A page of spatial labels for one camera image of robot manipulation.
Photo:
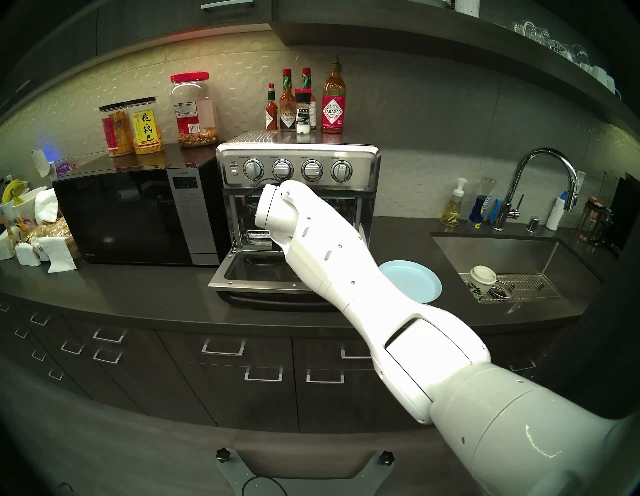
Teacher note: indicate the glass toaster oven door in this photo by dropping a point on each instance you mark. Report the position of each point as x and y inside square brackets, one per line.
[250, 270]

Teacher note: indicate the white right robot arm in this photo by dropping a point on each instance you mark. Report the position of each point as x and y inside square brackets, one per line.
[400, 325]

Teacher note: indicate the silver oven knob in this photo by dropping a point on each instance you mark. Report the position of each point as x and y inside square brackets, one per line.
[341, 171]
[282, 170]
[312, 170]
[253, 170]

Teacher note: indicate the stainless steel toaster oven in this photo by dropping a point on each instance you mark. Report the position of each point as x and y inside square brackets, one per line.
[300, 150]

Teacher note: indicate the light blue plate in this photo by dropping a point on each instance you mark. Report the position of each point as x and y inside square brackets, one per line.
[415, 280]

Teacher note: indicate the medium Tabasco sauce bottle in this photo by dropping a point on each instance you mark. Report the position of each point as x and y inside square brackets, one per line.
[306, 79]
[287, 116]

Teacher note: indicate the yellow soap pump bottle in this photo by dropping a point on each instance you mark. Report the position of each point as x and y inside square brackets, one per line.
[451, 214]

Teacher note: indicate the large orange Tabasco bottle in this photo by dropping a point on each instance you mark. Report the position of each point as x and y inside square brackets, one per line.
[334, 111]

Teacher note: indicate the small red hot sauce bottle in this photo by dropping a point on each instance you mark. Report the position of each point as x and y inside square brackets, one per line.
[272, 117]

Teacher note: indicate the blue dish soap bottle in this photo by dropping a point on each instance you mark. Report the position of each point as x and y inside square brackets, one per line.
[479, 209]

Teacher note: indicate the paper cup white lid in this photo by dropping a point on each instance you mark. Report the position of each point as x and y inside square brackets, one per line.
[482, 282]

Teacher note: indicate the dark wood drawer cabinet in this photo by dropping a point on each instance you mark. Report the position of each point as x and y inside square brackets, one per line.
[230, 400]

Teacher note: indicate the black Panasonic microwave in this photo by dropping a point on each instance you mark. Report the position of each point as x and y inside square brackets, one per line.
[140, 225]

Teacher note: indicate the clear jar red lid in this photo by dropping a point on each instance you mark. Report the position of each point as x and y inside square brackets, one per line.
[194, 115]

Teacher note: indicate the stainless steel sink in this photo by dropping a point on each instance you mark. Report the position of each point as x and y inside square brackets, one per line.
[505, 252]

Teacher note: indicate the snack jar yellow label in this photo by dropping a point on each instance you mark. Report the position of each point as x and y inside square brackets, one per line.
[146, 131]

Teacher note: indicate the small chrome sink fitting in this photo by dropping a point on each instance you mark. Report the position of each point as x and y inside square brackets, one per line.
[533, 225]

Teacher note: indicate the black star knob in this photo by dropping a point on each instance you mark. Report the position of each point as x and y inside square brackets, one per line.
[386, 458]
[223, 455]

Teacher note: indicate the snack jar red label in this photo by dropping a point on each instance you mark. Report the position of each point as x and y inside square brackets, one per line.
[117, 135]

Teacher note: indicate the white bottle blue cap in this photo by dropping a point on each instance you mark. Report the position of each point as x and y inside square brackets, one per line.
[555, 216]

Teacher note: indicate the grey robot mounting plate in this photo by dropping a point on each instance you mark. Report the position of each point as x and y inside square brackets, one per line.
[232, 475]

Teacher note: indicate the chrome gooseneck faucet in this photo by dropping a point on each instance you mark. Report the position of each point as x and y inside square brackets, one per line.
[547, 151]

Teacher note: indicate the purple box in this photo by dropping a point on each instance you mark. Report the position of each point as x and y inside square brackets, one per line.
[66, 171]

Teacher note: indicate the clear bag of bread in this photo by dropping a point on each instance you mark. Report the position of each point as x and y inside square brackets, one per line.
[52, 230]

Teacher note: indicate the glass copper French press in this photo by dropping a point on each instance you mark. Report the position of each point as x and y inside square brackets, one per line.
[591, 222]

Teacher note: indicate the white upright tissue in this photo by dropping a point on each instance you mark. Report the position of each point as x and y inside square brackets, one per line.
[46, 205]

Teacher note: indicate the white perforated canister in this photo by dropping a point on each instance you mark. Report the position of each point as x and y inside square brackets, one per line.
[466, 6]

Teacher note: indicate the small folded white napkin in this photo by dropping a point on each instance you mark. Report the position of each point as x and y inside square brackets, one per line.
[27, 255]

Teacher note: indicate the white bowl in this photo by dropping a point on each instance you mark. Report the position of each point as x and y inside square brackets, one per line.
[27, 202]

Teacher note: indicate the clear drinking glass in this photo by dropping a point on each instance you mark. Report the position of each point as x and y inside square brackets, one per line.
[557, 47]
[541, 35]
[522, 27]

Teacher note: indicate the black coffee machine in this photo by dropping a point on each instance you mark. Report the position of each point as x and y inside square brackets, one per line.
[627, 212]

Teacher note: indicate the yellow banana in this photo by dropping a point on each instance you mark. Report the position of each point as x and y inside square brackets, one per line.
[15, 190]

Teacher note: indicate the small white container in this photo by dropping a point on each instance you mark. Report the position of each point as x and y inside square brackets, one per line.
[6, 247]

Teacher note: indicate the white mug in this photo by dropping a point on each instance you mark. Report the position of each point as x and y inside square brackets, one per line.
[611, 82]
[597, 71]

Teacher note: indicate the dark open wall shelf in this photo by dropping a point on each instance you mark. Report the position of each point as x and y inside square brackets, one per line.
[405, 30]

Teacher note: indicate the dark wall cabinet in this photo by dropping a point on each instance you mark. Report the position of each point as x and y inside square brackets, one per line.
[130, 25]

